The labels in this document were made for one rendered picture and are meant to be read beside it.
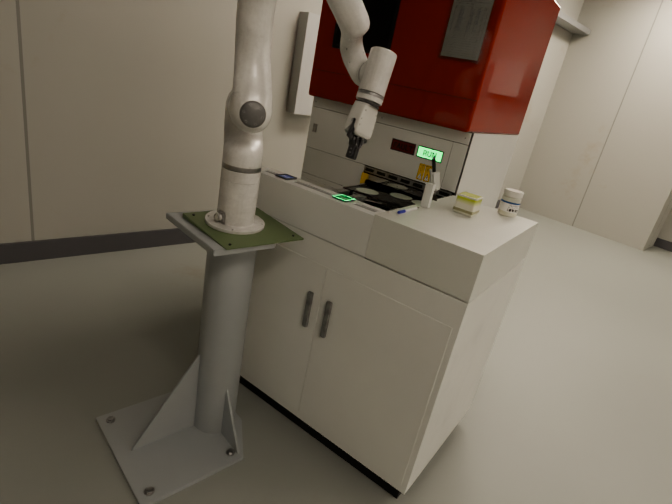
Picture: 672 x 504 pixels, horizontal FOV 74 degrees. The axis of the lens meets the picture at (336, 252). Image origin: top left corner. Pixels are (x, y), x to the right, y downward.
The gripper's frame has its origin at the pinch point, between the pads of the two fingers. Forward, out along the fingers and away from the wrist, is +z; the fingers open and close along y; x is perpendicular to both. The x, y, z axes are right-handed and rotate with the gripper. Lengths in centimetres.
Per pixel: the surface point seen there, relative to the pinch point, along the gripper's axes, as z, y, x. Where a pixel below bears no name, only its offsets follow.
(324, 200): 17.3, 0.8, -4.2
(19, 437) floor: 125, 51, -61
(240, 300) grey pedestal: 57, 13, -16
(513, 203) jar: -1, -52, 41
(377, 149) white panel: -6, -58, -25
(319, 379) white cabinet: 80, -12, 8
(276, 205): 25.3, -0.9, -24.4
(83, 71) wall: 0, -10, -189
